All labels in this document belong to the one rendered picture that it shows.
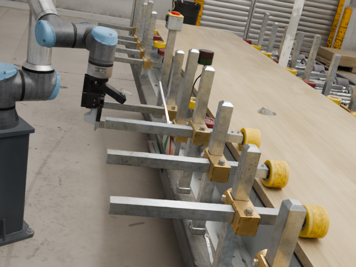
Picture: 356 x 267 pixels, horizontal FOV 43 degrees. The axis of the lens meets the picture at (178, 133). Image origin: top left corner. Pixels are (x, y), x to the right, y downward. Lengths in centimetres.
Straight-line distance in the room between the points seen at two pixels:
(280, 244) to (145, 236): 181
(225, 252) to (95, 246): 140
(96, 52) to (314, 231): 94
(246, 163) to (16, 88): 138
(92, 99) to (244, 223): 84
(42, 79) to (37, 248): 85
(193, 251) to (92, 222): 139
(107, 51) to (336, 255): 98
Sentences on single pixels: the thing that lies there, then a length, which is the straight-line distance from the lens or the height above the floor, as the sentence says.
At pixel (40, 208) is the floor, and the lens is 278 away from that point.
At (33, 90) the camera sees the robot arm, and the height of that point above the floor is 78.
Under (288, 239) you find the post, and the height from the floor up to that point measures 104.
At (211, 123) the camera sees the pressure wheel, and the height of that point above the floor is 91.
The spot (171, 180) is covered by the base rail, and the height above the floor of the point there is 70.
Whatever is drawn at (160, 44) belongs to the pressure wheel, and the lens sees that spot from 319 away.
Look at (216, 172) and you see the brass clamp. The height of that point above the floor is 95.
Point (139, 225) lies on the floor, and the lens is 272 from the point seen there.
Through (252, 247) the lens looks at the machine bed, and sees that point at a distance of 156.
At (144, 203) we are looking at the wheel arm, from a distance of 103.
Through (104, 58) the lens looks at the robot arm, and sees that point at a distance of 163.
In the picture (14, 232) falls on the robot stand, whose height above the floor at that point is 3.
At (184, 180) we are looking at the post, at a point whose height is 75.
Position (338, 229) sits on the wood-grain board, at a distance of 129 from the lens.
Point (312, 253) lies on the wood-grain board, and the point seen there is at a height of 90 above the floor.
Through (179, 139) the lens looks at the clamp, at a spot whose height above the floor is 83.
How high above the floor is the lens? 148
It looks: 21 degrees down
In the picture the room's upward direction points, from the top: 11 degrees clockwise
